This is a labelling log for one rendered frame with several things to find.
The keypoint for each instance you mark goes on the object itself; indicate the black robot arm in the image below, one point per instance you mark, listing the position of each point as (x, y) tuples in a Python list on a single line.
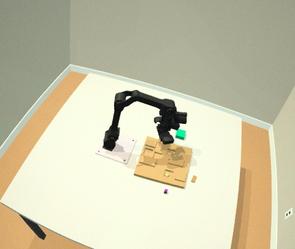
[(167, 107)]

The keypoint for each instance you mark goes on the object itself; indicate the green rectangular block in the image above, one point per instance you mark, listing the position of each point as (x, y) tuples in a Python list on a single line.
[(180, 134)]

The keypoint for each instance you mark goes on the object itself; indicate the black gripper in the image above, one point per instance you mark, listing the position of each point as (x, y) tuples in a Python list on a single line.
[(163, 131)]

